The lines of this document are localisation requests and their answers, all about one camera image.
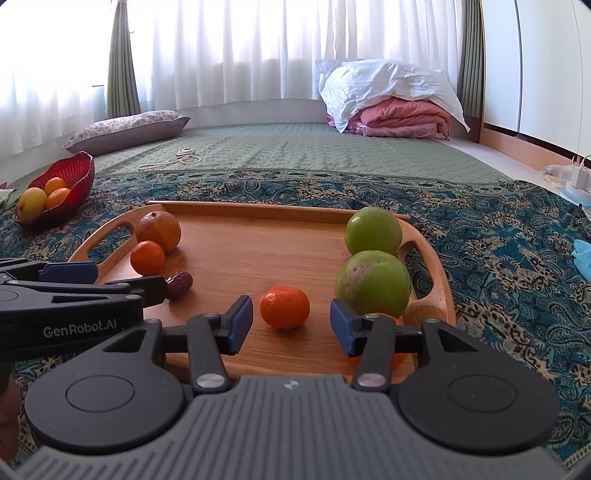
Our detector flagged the dark red date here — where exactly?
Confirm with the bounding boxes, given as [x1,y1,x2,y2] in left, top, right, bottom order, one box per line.
[166,271,193,302]

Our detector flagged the bright orange mandarin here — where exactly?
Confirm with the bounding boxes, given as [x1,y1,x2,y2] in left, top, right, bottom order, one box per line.
[129,240,165,276]

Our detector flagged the large blemished green apple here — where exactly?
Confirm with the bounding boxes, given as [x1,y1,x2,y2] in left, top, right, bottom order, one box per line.
[335,250,412,317]

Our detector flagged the person's hand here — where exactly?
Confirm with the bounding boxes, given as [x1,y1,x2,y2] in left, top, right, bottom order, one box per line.
[0,377,21,462]

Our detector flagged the large dull orange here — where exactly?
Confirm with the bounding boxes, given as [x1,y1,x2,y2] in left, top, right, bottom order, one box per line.
[135,211,181,254]

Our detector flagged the mandarin in bowl front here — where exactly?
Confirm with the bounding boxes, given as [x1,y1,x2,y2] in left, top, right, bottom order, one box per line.
[45,187,70,210]

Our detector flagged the mandarin in bowl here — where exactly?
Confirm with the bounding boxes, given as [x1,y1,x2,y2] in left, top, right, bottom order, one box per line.
[44,176,68,196]
[45,187,70,210]

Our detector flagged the yellow mango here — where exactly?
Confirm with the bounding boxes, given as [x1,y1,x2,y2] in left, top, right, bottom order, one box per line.
[16,187,47,224]

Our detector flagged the mandarin in bowl back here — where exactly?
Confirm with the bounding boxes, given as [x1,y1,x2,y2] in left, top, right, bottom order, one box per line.
[44,176,68,196]

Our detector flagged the red glass fruit bowl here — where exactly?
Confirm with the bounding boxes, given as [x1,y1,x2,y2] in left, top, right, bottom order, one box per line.
[17,151,95,232]

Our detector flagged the small green apple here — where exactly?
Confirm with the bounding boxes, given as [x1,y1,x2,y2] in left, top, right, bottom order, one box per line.
[345,207,403,255]

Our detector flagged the wooden serving tray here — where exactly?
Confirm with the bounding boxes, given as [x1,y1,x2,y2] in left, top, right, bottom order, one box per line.
[67,199,459,386]

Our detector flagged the floral grey pillow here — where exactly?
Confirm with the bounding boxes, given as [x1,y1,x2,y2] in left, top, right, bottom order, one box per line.
[64,110,190,156]

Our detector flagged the teal paisley cloth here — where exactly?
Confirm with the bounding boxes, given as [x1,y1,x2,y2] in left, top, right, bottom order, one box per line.
[1,169,590,468]

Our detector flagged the green curtain left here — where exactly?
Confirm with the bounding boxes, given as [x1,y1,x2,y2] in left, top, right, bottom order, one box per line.
[106,0,141,119]

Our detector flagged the green curtain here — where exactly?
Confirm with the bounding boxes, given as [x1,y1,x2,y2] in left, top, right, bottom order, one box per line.
[106,0,141,119]
[457,0,485,119]

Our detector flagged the green quilted mat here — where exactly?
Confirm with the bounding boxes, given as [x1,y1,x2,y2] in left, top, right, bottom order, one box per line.
[94,123,510,184]

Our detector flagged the white sheer curtain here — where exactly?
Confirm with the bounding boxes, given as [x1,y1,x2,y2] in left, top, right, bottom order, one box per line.
[1,1,465,158]

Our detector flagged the light blue cloth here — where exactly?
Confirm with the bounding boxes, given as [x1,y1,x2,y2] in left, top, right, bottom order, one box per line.
[572,240,591,283]

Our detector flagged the folded pink blanket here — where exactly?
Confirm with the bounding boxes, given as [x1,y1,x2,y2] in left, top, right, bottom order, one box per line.
[345,97,451,140]

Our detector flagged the white pillow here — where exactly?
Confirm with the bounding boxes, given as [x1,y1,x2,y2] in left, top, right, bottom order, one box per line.
[315,59,468,132]

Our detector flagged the green curtain right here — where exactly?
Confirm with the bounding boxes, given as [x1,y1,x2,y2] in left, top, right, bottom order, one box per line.
[457,0,485,119]

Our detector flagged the white coiled cord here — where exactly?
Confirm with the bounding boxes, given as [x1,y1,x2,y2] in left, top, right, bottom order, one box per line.
[137,148,204,172]

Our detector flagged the white charger with cable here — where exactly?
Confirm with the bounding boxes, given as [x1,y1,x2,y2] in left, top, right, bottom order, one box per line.
[561,155,591,210]

